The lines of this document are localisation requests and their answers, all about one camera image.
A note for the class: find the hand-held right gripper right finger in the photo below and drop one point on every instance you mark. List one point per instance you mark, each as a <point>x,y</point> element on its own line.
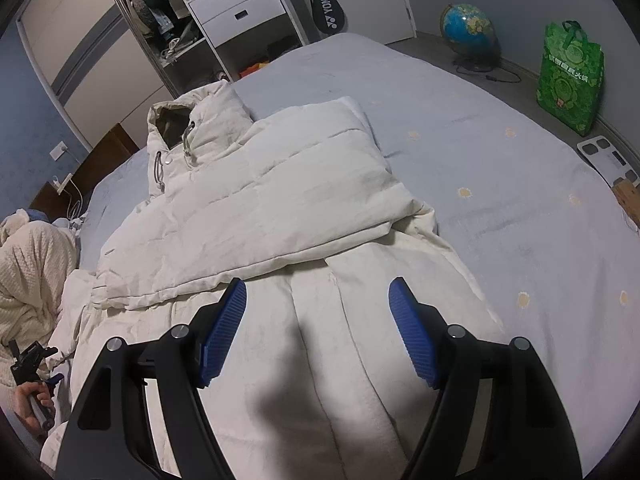
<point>412,332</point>

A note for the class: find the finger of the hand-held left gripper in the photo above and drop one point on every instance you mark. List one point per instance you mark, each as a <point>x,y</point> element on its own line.
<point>54,379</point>

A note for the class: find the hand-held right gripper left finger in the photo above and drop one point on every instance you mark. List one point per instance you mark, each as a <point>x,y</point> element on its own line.
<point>225,330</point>

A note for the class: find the cream down jacket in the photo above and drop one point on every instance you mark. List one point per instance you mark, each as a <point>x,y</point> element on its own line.
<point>280,200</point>

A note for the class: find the open wardrobe with clothes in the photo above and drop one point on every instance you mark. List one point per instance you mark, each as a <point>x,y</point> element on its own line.
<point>155,10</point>

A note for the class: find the person's left hand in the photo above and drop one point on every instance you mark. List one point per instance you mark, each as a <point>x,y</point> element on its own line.
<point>27,402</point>

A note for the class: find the cream knitted blanket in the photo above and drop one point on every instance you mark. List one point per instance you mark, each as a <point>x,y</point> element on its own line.
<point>30,270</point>

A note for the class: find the blue cloth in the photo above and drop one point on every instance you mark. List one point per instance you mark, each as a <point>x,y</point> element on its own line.
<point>40,215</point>

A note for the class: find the bed with grey sheet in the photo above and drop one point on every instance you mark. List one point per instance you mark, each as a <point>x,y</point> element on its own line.
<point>500,200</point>

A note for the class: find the brown wooden headboard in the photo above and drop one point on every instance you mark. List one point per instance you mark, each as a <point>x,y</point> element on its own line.
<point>100,160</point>

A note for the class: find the wooden board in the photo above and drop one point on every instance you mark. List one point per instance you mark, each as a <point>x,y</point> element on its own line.
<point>627,195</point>

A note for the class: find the white bathroom scale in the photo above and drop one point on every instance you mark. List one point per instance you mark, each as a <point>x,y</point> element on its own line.
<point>607,157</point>

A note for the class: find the orange and yellow toy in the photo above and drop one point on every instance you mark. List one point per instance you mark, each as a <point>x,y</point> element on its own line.
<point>255,69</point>

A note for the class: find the green shopping bag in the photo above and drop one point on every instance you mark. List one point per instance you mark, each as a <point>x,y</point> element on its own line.
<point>570,80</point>

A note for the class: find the white wardrobe sliding door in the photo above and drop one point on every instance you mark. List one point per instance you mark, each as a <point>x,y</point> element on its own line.
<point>85,60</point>

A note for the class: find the blue globe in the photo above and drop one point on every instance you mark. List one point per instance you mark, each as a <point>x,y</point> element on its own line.
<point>467,27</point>

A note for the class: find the white drawer cabinet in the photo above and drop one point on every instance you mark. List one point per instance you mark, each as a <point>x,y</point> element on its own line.
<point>240,5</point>

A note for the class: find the white wall socket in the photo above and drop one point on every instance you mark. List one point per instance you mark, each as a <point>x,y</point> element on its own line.
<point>59,149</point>

